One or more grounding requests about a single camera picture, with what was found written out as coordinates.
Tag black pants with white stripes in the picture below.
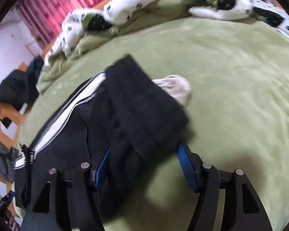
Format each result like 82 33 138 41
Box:
15 55 188 226

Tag grey denim jeans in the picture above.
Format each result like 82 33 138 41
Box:
0 142 18 182

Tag white floral quilt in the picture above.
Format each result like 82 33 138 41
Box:
44 0 289 66

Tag pink striped curtain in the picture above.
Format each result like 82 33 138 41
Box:
15 0 104 49

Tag black clothes pile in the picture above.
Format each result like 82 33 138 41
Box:
0 56 44 111

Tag person's left hand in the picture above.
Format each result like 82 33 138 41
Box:
5 210 20 231

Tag green fleece bed sheet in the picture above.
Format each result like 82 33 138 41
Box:
18 0 289 230

